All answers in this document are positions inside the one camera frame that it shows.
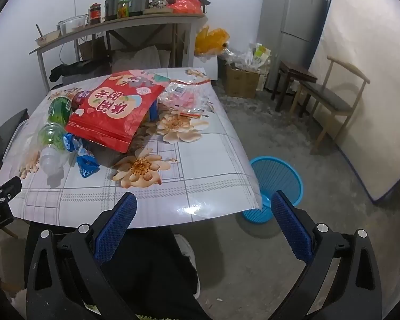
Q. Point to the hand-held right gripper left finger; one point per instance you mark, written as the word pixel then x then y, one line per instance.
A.
pixel 116 230

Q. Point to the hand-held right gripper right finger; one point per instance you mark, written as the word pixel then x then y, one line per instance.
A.
pixel 291 230

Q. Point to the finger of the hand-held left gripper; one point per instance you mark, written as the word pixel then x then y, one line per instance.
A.
pixel 6 188

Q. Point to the blue plastic waste basket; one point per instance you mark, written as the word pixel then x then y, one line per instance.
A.
pixel 280 176

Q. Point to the blue wrapper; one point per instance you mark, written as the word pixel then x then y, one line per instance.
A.
pixel 86 165
pixel 70 141

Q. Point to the red snack bag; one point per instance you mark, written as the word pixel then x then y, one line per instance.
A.
pixel 113 116

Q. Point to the clear plastic bag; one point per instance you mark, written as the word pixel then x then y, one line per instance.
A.
pixel 186 98

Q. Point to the clear plastic bottle green label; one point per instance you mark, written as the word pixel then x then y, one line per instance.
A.
pixel 50 156

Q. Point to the person's dark trouser leg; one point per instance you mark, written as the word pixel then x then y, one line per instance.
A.
pixel 153 273

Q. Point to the person's white shoe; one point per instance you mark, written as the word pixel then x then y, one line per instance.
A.
pixel 188 253

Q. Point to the dark purple snack packet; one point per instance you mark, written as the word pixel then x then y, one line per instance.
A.
pixel 81 97

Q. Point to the black clothing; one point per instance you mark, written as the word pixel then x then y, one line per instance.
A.
pixel 73 70

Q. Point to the wooden chair grey seat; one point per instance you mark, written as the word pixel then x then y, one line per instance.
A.
pixel 330 98

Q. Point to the large cardboard box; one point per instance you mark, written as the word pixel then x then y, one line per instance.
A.
pixel 241 81

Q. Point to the bowl with chopsticks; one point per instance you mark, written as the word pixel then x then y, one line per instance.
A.
pixel 48 36

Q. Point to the dark wooden stool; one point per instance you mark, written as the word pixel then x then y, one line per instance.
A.
pixel 296 71

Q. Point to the small brown box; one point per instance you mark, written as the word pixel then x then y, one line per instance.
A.
pixel 90 50

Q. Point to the white cushion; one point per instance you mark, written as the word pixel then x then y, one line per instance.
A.
pixel 140 58

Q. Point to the white mattress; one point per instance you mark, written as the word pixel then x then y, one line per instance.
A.
pixel 370 73

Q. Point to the glass bowl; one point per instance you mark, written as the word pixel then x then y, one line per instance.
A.
pixel 73 23

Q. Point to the pile of clear plastic bags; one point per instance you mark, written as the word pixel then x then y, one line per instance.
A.
pixel 246 56

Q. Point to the white cabinet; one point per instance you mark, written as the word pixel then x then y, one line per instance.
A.
pixel 209 70

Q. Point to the sauce jar red lid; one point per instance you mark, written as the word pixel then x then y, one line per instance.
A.
pixel 95 15

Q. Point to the yellow plastic bag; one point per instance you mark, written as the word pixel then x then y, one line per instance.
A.
pixel 213 40

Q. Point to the grey refrigerator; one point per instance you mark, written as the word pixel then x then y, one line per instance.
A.
pixel 290 23

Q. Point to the grey side table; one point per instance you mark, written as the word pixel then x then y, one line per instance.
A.
pixel 143 21

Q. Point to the pickle jar green lid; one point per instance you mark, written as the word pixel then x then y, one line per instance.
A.
pixel 123 10

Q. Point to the grey rice cooker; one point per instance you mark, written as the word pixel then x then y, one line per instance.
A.
pixel 126 0

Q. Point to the red plastic bag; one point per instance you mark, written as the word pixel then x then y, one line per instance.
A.
pixel 185 6

